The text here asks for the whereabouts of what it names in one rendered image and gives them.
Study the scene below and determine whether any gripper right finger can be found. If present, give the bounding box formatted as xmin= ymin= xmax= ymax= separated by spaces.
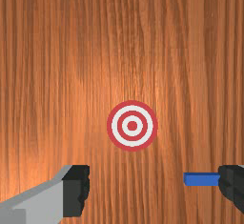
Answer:
xmin=217 ymin=164 xmax=244 ymax=217

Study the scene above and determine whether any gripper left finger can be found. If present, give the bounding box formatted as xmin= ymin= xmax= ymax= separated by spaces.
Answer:
xmin=0 ymin=164 xmax=91 ymax=224

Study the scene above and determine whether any long blue stick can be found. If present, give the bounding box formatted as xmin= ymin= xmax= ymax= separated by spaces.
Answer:
xmin=183 ymin=172 xmax=221 ymax=188

